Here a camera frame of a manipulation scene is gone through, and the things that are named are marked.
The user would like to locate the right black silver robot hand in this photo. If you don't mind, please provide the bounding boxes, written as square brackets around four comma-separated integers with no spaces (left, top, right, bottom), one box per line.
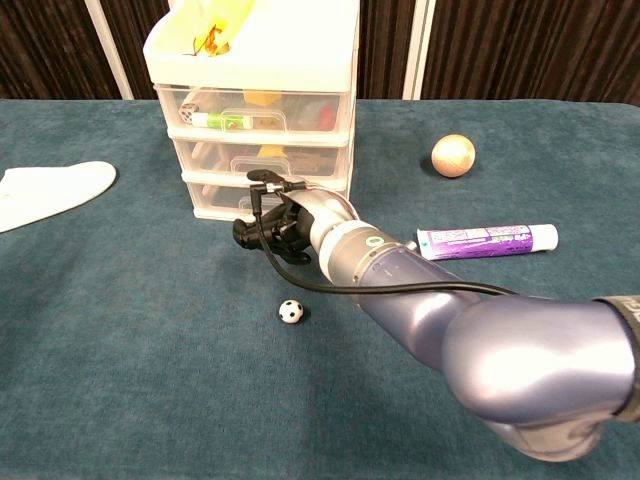
[232,188,360,266]

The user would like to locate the clear drawer with duck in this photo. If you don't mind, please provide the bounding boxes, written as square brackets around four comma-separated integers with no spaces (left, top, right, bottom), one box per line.
[169,135,350,180]

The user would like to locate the clear drawer with glue stick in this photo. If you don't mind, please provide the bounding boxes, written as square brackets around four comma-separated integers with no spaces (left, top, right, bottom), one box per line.
[153,84,351,136]

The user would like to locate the clear drawer with pink toy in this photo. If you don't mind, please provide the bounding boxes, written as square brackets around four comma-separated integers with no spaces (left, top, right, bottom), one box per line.
[183,178,350,216]

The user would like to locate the yellow rectangular block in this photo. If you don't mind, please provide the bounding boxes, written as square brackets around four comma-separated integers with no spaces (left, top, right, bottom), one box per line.
[242,89,279,108]

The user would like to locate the wooden ball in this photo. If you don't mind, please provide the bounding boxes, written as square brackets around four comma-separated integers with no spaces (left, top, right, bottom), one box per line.
[430,133,477,179]

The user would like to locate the green white glue stick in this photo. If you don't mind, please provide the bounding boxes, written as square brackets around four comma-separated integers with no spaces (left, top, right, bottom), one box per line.
[191,111,254,131]

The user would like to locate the purple white toothpaste tube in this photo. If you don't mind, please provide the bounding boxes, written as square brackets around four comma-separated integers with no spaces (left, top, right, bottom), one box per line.
[416,223,559,262]

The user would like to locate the yellow rubber chicken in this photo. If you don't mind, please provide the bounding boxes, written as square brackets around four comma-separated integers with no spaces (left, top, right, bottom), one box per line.
[180,0,256,58]

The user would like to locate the teal tablecloth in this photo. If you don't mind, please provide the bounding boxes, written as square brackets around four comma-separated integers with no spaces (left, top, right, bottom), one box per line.
[0,98,640,480]

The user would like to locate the white slipper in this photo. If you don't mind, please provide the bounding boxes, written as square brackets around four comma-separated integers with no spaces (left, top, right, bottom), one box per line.
[0,160,118,235]

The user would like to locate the white drawer cabinet frame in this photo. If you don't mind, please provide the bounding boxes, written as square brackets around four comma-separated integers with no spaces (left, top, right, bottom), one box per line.
[142,0,361,222]

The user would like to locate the white partition post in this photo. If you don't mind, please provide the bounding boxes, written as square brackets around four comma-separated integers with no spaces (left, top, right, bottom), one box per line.
[83,0,135,100]
[401,0,437,100]

